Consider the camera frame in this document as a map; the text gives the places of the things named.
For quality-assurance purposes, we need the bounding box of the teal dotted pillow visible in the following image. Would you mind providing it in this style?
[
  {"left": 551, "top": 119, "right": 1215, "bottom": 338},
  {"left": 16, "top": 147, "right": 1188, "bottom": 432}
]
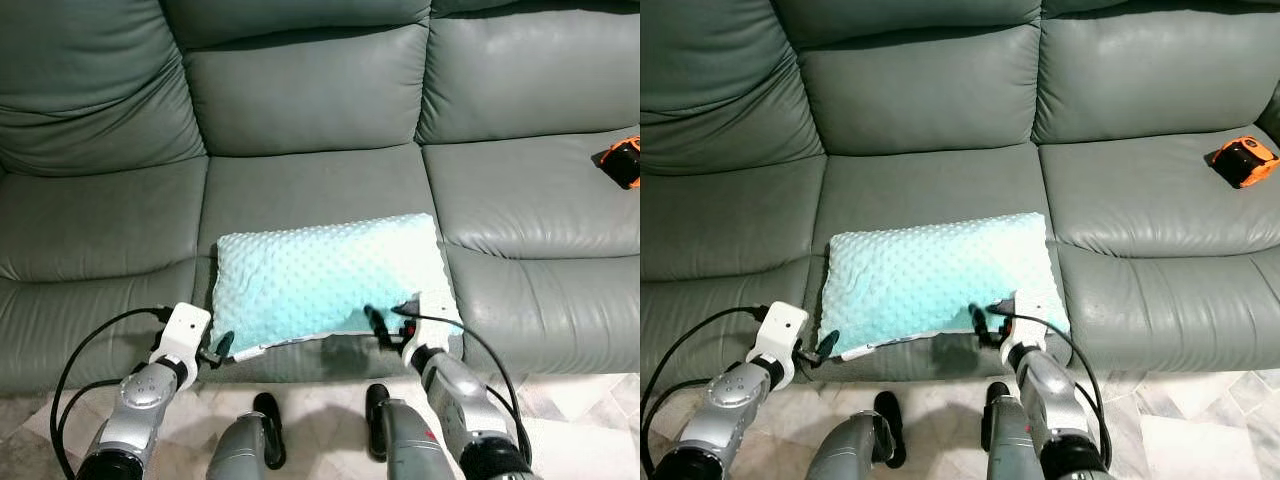
[
  {"left": 208, "top": 212, "right": 466, "bottom": 361},
  {"left": 817, "top": 212, "right": 1071, "bottom": 361}
]

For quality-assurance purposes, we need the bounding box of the green leather sofa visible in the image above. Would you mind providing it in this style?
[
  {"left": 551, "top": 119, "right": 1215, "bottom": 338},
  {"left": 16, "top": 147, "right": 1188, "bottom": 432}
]
[
  {"left": 0, "top": 0, "right": 641, "bottom": 396},
  {"left": 640, "top": 0, "right": 1280, "bottom": 396}
]

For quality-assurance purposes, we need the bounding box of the black right robot foot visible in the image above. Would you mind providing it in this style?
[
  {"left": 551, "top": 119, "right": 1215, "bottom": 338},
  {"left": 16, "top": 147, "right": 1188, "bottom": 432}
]
[
  {"left": 980, "top": 382, "right": 1011, "bottom": 451},
  {"left": 364, "top": 384, "right": 393, "bottom": 463}
]

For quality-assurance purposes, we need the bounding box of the black robot foot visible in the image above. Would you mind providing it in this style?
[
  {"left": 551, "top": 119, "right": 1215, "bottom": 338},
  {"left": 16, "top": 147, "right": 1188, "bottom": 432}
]
[
  {"left": 250, "top": 392, "right": 288, "bottom": 471},
  {"left": 364, "top": 384, "right": 393, "bottom": 463},
  {"left": 980, "top": 382, "right": 1011, "bottom": 451},
  {"left": 872, "top": 390, "right": 906, "bottom": 469}
]

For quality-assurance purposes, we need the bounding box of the black left robot foot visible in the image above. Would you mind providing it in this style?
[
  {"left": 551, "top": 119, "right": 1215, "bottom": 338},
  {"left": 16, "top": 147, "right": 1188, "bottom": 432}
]
[
  {"left": 872, "top": 390, "right": 906, "bottom": 469},
  {"left": 250, "top": 392, "right": 288, "bottom": 471}
]

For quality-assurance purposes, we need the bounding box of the silver right robot leg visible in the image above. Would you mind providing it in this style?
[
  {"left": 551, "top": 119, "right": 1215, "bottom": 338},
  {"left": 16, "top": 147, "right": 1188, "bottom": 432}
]
[
  {"left": 378, "top": 398, "right": 456, "bottom": 480},
  {"left": 995, "top": 395, "right": 1046, "bottom": 480}
]

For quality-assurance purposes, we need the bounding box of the orange black device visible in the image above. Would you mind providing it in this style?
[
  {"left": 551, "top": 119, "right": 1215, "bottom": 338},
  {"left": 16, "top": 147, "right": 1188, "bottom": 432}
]
[
  {"left": 592, "top": 136, "right": 641, "bottom": 191},
  {"left": 1205, "top": 136, "right": 1279, "bottom": 191}
]

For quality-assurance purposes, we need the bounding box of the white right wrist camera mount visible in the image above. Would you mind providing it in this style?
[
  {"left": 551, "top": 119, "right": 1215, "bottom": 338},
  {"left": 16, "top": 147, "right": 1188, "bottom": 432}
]
[
  {"left": 1000, "top": 293, "right": 1051, "bottom": 361},
  {"left": 398, "top": 293, "right": 453, "bottom": 363}
]

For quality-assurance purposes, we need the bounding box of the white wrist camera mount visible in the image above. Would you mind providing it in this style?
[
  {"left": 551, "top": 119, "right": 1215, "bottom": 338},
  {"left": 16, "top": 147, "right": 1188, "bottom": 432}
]
[
  {"left": 745, "top": 302, "right": 811, "bottom": 389},
  {"left": 1000, "top": 293, "right": 1051, "bottom": 361},
  {"left": 398, "top": 293, "right": 453, "bottom": 363},
  {"left": 148, "top": 302, "right": 214, "bottom": 389}
]

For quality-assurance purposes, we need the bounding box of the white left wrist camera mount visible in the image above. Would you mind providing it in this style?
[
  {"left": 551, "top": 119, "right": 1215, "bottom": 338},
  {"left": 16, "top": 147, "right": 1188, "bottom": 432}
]
[
  {"left": 745, "top": 302, "right": 811, "bottom": 389},
  {"left": 148, "top": 302, "right": 214, "bottom": 389}
]

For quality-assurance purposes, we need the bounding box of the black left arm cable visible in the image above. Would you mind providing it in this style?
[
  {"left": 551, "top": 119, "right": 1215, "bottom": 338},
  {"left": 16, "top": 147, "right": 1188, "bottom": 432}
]
[
  {"left": 58, "top": 378, "right": 126, "bottom": 441},
  {"left": 50, "top": 305, "right": 176, "bottom": 480},
  {"left": 640, "top": 305, "right": 771, "bottom": 480},
  {"left": 645, "top": 378, "right": 721, "bottom": 441}
]

